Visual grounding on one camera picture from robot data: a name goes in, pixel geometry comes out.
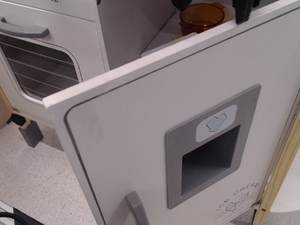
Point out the grey oven door handle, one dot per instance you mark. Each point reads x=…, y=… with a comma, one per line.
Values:
x=34, y=31

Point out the amber transparent plastic pot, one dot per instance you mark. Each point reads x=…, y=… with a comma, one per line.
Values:
x=201, y=17

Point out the grey ice dispenser recess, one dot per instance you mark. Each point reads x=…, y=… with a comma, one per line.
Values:
x=208, y=147

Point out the white toy fridge door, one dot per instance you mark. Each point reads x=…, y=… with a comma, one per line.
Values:
x=113, y=127

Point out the grey fridge door handle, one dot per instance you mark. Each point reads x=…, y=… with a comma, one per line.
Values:
x=136, y=208

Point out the white toy oven door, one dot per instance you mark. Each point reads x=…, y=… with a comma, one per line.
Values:
x=33, y=68

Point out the grey kitchen foot block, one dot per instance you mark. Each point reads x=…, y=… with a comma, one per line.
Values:
x=32, y=134

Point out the wooden side frame post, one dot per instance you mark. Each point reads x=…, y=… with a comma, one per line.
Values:
x=283, y=165

